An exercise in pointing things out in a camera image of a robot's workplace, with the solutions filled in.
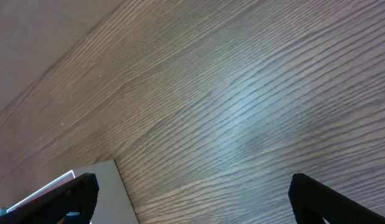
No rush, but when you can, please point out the white box with pink interior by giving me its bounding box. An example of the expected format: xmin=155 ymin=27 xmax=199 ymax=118
xmin=6 ymin=159 xmax=139 ymax=224

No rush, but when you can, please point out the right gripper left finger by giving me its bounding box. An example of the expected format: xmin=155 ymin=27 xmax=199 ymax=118
xmin=0 ymin=173 xmax=100 ymax=224

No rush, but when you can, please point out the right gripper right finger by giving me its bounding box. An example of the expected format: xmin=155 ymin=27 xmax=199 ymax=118
xmin=288 ymin=173 xmax=385 ymax=224

